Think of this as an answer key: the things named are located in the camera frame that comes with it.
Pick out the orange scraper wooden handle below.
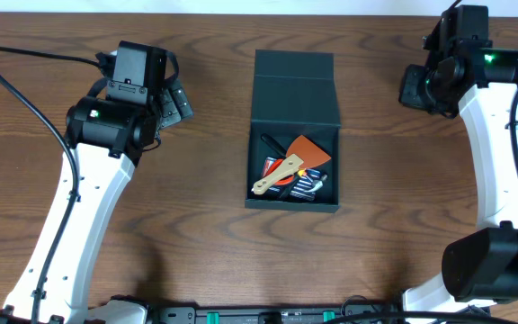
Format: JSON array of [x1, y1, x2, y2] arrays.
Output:
[[252, 135, 331, 195]]

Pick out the small steel claw hammer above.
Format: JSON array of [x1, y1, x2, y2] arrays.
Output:
[[308, 174, 327, 193]]

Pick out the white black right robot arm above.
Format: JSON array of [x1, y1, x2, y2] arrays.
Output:
[[398, 2, 518, 323]]

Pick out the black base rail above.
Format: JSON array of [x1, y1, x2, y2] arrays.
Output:
[[147, 301, 398, 324]]

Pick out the dark green box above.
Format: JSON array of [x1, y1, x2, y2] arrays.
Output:
[[245, 49, 341, 213]]

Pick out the red black pliers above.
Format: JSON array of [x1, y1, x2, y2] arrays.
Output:
[[264, 157, 299, 185]]

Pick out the blue drill bit case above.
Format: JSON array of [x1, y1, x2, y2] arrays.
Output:
[[268, 169, 323, 202]]

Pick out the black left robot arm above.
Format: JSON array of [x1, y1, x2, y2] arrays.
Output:
[[0, 41, 192, 323]]

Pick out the black yellow screwdriver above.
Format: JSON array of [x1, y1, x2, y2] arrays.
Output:
[[261, 133, 307, 201]]

